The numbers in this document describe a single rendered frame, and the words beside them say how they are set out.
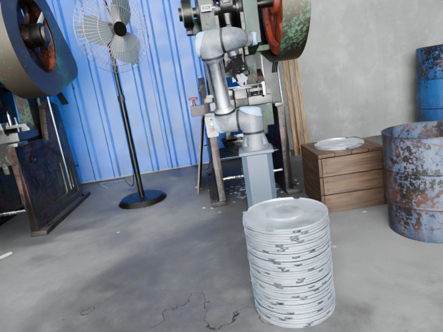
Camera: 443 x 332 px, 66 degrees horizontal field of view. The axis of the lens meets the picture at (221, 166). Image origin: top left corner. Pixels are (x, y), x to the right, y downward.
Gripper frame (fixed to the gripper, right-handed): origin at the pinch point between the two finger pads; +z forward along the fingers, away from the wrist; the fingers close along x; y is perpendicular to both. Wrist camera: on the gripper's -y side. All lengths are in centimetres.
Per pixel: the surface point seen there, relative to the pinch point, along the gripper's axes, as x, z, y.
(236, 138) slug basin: 13, 48, -31
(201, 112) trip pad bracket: -22.7, 6.8, -21.5
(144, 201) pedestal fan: -61, 60, -77
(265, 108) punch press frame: 5.7, 21.0, 9.5
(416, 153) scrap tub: -43, 25, 107
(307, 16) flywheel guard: 33, -25, 40
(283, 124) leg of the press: 3.5, 32.7, 20.3
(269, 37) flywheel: 65, -11, -7
